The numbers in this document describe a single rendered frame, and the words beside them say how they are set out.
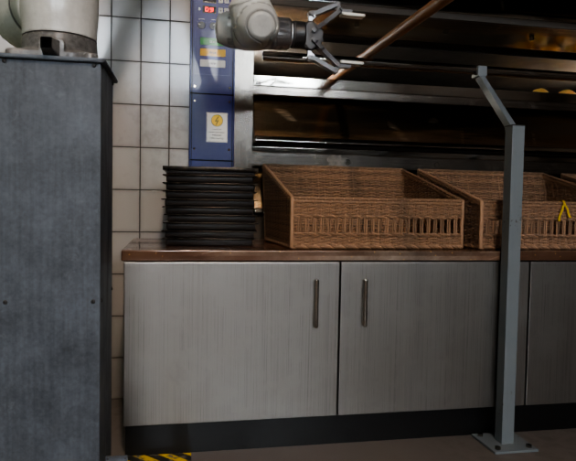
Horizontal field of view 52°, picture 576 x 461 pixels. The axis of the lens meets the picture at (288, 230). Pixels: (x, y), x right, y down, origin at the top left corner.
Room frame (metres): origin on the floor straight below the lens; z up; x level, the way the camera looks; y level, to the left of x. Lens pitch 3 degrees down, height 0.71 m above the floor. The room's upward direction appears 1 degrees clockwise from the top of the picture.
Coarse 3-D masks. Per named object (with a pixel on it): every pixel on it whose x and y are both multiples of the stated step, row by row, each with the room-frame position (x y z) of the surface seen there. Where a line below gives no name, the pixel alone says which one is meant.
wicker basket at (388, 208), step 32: (288, 192) 1.75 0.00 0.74; (320, 192) 2.17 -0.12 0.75; (352, 192) 2.21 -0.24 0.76; (384, 192) 2.24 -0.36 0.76; (416, 192) 2.15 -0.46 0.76; (448, 192) 1.91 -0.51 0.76; (288, 224) 1.73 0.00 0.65; (320, 224) 1.73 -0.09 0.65; (352, 224) 1.75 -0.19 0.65; (384, 224) 2.20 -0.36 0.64; (416, 224) 1.79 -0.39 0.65; (448, 224) 1.91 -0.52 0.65
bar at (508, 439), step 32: (384, 64) 1.89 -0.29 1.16; (416, 64) 1.91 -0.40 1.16; (448, 64) 1.94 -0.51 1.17; (512, 128) 1.74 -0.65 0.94; (512, 160) 1.73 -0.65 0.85; (512, 192) 1.74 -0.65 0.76; (512, 224) 1.74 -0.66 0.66; (512, 256) 1.74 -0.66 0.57; (512, 288) 1.74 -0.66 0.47; (512, 320) 1.74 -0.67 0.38; (512, 352) 1.74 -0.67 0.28; (512, 384) 1.74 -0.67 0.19; (512, 416) 1.74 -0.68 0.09; (512, 448) 1.70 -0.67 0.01
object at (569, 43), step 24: (288, 0) 2.07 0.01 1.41; (336, 24) 2.21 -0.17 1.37; (360, 24) 2.21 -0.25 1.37; (384, 24) 2.21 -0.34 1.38; (432, 24) 2.22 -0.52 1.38; (456, 24) 2.22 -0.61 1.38; (480, 24) 2.22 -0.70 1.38; (504, 24) 2.22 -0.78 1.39; (528, 24) 2.24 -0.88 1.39; (552, 24) 2.26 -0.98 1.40; (528, 48) 2.45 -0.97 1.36; (552, 48) 2.45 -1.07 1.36
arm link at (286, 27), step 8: (280, 16) 1.68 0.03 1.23; (280, 24) 1.65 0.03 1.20; (288, 24) 1.66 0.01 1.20; (280, 32) 1.65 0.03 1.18; (288, 32) 1.66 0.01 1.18; (280, 40) 1.66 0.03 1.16; (288, 40) 1.67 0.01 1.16; (272, 48) 1.69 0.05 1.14; (280, 48) 1.69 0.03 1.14; (288, 48) 1.70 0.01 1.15
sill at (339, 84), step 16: (256, 80) 2.19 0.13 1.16; (272, 80) 2.20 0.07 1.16; (288, 80) 2.22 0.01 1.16; (304, 80) 2.23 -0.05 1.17; (320, 80) 2.24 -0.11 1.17; (336, 80) 2.25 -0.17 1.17; (352, 80) 2.26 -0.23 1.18; (448, 96) 2.34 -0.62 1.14; (464, 96) 2.35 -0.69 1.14; (480, 96) 2.37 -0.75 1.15; (512, 96) 2.39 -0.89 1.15; (528, 96) 2.41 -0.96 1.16; (544, 96) 2.42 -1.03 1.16; (560, 96) 2.44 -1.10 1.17
